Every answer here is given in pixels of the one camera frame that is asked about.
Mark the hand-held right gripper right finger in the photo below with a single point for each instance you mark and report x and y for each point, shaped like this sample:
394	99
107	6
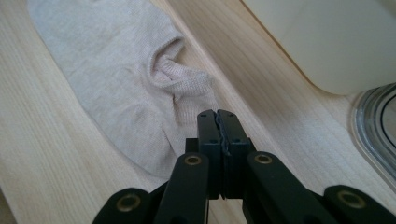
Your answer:
233	137

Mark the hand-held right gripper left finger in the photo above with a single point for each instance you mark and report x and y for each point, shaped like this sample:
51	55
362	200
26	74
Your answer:
210	133

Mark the beige knitted sock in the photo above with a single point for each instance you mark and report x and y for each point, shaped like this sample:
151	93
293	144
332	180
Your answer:
109	77

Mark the white divided organizer box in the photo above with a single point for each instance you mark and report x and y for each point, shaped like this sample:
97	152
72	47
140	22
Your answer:
342	46

